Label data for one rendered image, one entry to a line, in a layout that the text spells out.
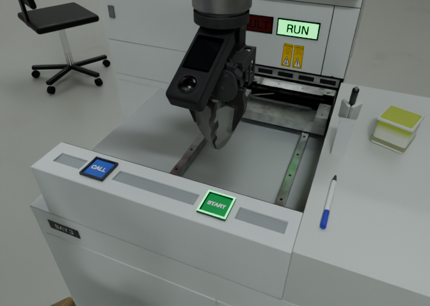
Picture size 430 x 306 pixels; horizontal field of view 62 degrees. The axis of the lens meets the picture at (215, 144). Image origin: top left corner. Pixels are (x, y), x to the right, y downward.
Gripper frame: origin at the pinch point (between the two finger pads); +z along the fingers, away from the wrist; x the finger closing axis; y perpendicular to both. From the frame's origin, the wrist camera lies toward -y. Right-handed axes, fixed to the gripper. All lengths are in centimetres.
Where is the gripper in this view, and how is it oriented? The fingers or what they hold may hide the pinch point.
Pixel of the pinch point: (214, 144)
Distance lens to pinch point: 55.5
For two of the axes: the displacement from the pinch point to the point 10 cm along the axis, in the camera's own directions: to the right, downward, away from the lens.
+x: -9.2, -2.3, 3.1
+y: 3.9, -5.6, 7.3
